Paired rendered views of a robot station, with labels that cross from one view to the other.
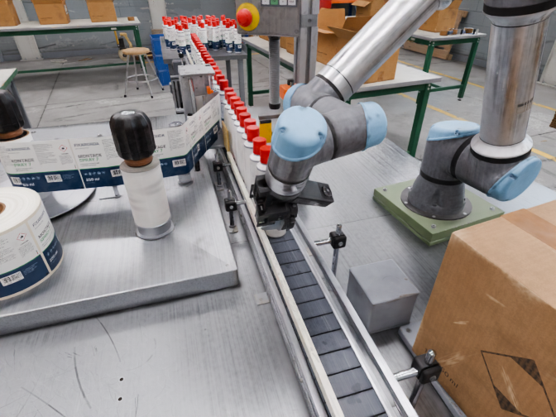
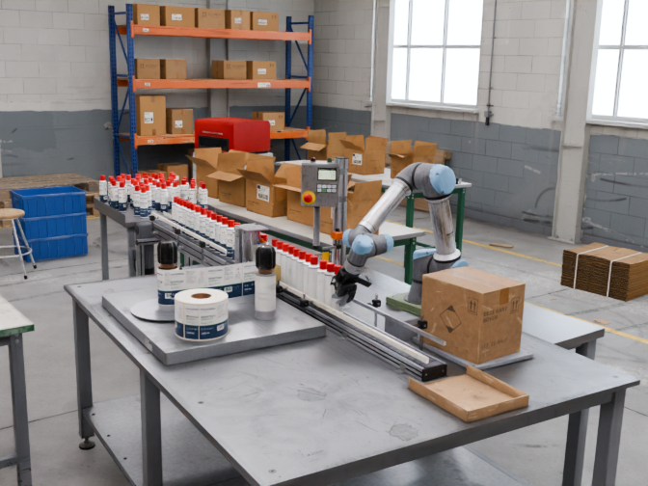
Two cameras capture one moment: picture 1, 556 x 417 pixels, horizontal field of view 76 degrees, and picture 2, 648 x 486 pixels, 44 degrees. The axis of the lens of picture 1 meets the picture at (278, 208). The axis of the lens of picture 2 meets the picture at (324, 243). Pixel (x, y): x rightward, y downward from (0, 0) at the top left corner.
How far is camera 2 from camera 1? 2.54 m
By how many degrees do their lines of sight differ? 25
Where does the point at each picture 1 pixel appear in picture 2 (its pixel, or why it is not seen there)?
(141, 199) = (267, 292)
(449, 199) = not seen: hidden behind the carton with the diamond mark
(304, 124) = (365, 240)
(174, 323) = (302, 347)
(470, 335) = (436, 311)
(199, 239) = (295, 317)
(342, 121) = (377, 240)
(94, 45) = not seen: outside the picture
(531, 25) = (442, 202)
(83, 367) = (271, 359)
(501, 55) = (434, 214)
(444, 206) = not seen: hidden behind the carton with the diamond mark
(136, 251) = (264, 323)
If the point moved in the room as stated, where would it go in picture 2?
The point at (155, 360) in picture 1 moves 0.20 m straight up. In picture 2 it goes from (304, 355) to (304, 304)
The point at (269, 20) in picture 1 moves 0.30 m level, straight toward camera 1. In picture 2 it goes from (321, 199) to (341, 212)
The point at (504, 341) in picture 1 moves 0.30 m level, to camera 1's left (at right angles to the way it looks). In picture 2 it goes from (444, 305) to (367, 310)
